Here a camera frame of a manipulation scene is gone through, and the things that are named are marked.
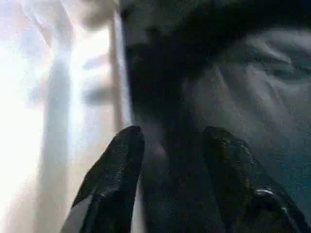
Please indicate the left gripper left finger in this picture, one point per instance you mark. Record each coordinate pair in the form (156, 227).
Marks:
(109, 182)

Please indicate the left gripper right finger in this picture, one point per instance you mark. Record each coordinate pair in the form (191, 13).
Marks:
(243, 182)

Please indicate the white plastic table top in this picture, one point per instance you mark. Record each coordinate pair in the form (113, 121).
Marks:
(48, 97)

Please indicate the black table mat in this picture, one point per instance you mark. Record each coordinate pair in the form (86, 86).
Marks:
(218, 85)

